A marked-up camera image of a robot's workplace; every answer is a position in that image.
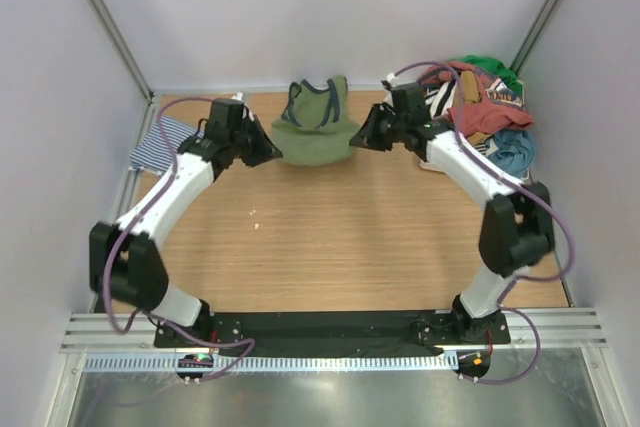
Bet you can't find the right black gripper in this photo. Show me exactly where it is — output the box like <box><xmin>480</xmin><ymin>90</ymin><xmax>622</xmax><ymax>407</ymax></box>
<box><xmin>350</xmin><ymin>105</ymin><xmax>407</xmax><ymax>153</ymax></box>

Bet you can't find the blue white striped tank top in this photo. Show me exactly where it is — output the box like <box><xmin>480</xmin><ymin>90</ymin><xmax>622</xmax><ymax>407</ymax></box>
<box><xmin>130</xmin><ymin>116</ymin><xmax>203</xmax><ymax>176</ymax></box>

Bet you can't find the olive green tank top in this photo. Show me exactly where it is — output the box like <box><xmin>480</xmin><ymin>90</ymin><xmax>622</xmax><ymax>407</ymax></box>
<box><xmin>270</xmin><ymin>75</ymin><xmax>360</xmax><ymax>167</ymax></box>

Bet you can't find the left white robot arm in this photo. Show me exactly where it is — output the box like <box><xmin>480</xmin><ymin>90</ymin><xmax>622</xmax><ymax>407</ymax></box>
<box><xmin>89</xmin><ymin>94</ymin><xmax>282</xmax><ymax>347</ymax></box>

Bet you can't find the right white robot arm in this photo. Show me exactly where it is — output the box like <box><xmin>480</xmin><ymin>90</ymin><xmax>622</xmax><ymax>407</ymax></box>
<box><xmin>349</xmin><ymin>83</ymin><xmax>555</xmax><ymax>343</ymax></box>

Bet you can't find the black white striped garment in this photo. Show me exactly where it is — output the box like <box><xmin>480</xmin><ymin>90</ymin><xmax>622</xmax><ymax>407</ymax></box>
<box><xmin>425</xmin><ymin>81</ymin><xmax>491</xmax><ymax>156</ymax></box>

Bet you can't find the white plastic tray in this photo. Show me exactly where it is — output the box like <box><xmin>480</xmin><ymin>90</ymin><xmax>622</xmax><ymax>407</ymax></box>
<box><xmin>419</xmin><ymin>160</ymin><xmax>442</xmax><ymax>173</ymax></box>

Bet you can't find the red patterned garment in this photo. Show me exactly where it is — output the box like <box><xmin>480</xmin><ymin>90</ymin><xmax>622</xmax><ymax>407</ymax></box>
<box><xmin>418</xmin><ymin>61</ymin><xmax>534</xmax><ymax>138</ymax></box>

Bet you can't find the bright green garment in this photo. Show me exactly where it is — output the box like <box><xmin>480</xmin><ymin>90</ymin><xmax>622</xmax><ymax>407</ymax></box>
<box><xmin>458</xmin><ymin>54</ymin><xmax>519</xmax><ymax>83</ymax></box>

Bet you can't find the teal blue garment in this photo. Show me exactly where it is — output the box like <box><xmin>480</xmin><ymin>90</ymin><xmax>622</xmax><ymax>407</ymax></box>
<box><xmin>480</xmin><ymin>129</ymin><xmax>536</xmax><ymax>179</ymax></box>

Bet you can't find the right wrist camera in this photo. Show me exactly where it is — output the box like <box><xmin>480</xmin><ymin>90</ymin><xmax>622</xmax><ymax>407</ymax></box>
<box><xmin>381</xmin><ymin>72</ymin><xmax>399</xmax><ymax>91</ymax></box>

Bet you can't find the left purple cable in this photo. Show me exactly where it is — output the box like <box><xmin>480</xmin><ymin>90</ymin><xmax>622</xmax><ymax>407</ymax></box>
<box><xmin>102</xmin><ymin>95</ymin><xmax>256</xmax><ymax>382</ymax></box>

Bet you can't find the purple cable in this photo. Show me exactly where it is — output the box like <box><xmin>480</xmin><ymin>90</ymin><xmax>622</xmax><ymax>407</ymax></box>
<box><xmin>102</xmin><ymin>95</ymin><xmax>256</xmax><ymax>382</ymax></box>
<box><xmin>382</xmin><ymin>61</ymin><xmax>576</xmax><ymax>387</ymax></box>

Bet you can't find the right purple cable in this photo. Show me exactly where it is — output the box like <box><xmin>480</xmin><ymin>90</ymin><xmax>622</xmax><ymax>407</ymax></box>
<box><xmin>382</xmin><ymin>61</ymin><xmax>576</xmax><ymax>387</ymax></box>

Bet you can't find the right aluminium frame post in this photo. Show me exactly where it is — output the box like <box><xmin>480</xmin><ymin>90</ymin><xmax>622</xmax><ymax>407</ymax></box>
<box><xmin>510</xmin><ymin>0</ymin><xmax>562</xmax><ymax>75</ymax></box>

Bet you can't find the aluminium frame post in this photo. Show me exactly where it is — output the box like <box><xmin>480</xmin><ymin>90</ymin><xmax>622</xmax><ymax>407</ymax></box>
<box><xmin>87</xmin><ymin>0</ymin><xmax>153</xmax><ymax>103</ymax></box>
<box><xmin>510</xmin><ymin>0</ymin><xmax>562</xmax><ymax>75</ymax></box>

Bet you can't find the left aluminium frame post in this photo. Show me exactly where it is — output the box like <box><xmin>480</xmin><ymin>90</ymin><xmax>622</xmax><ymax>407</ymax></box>
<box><xmin>87</xmin><ymin>0</ymin><xmax>153</xmax><ymax>103</ymax></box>

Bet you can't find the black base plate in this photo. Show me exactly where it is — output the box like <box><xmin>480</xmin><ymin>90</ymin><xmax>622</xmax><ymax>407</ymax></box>
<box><xmin>154</xmin><ymin>309</ymin><xmax>511</xmax><ymax>361</ymax></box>

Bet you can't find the slotted cable duct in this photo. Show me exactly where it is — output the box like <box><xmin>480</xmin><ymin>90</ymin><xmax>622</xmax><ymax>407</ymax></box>
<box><xmin>84</xmin><ymin>352</ymin><xmax>458</xmax><ymax>373</ymax></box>

